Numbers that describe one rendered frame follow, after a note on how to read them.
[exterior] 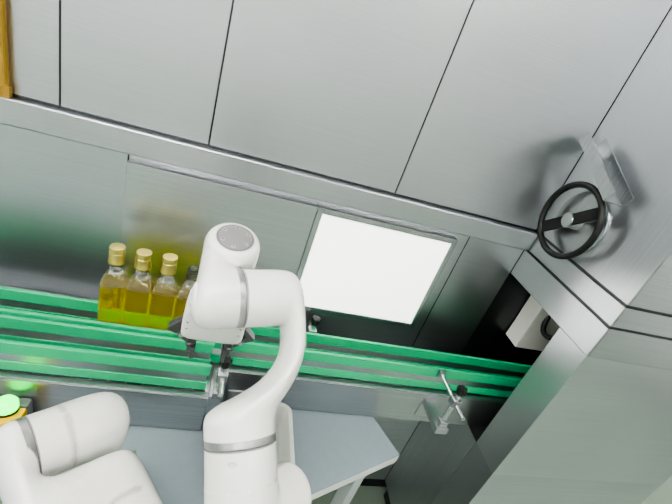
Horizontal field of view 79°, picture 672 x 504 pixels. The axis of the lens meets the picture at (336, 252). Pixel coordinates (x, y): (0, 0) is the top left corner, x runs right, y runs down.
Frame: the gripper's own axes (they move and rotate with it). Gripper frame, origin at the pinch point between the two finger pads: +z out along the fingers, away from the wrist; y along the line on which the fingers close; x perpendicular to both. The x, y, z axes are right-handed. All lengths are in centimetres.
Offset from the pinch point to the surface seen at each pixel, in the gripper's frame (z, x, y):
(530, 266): -2, -41, -89
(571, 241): -17, -37, -88
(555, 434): 24, -1, -99
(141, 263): 10.6, -25.8, 18.1
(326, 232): 3.8, -42.6, -25.0
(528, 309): 16, -40, -101
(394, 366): 28, -19, -53
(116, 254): 9.7, -26.3, 23.5
